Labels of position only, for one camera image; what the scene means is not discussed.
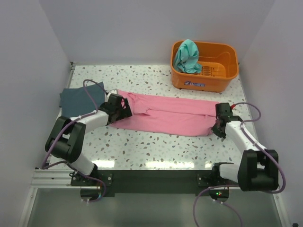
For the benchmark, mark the pink t-shirt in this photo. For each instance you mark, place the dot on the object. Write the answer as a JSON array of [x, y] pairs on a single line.
[[169, 115]]

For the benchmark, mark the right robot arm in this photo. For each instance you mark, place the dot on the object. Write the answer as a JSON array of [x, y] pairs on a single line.
[[258, 169]]

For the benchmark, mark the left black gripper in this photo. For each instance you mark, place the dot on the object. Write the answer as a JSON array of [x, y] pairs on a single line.
[[125, 112]]

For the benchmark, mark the folded dark blue t-shirt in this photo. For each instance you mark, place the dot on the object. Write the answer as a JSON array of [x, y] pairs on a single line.
[[75, 101]]

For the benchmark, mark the teal t-shirt in basket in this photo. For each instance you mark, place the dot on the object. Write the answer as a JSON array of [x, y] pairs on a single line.
[[186, 58]]

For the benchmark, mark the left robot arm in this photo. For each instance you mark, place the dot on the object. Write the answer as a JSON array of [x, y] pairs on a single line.
[[67, 136]]

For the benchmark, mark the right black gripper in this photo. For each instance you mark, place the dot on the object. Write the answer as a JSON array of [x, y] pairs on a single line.
[[215, 131]]

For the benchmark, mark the aluminium table frame rail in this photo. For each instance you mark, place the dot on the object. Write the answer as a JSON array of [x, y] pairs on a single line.
[[39, 180]]

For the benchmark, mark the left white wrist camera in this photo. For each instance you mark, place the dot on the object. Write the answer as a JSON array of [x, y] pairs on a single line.
[[113, 91]]

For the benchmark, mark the orange plastic basket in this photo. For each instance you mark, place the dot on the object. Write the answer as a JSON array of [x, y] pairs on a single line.
[[219, 67]]

